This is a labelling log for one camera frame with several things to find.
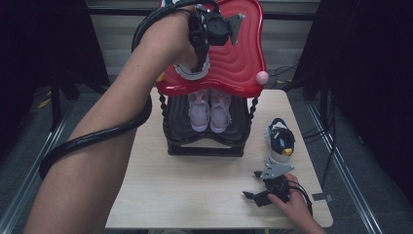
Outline black looped floor cable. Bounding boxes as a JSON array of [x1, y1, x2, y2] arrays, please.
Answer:
[[268, 63, 299, 80]]

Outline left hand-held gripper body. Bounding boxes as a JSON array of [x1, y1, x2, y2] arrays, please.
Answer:
[[194, 4, 246, 46]]

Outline metal floor rail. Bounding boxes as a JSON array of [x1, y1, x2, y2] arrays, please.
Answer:
[[0, 106, 76, 234], [306, 103, 384, 234]]

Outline person's right hand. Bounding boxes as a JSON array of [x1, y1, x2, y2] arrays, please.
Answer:
[[267, 174, 313, 223]]

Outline right hand-held gripper black cable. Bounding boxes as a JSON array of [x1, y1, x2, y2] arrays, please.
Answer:
[[287, 179, 315, 216]]

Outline black metal stand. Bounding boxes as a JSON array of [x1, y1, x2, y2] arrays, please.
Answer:
[[48, 74, 81, 132]]

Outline thin black floor cable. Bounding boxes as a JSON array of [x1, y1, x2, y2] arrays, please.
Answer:
[[301, 94, 337, 189]]

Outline red and black shoe rack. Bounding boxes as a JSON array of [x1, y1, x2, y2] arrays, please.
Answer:
[[155, 0, 271, 158]]

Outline person's left hand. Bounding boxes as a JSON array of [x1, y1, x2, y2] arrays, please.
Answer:
[[142, 9, 198, 67]]

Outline black curtain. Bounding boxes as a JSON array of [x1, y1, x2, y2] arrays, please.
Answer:
[[0, 0, 110, 157], [291, 0, 413, 199]]

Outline grey tape strip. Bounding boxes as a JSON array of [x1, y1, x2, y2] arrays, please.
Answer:
[[312, 192, 335, 203]]

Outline purple jelly sandal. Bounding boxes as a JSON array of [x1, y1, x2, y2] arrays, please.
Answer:
[[209, 89, 233, 134], [187, 89, 211, 133]]

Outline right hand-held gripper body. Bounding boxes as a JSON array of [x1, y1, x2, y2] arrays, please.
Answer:
[[259, 164, 295, 203]]

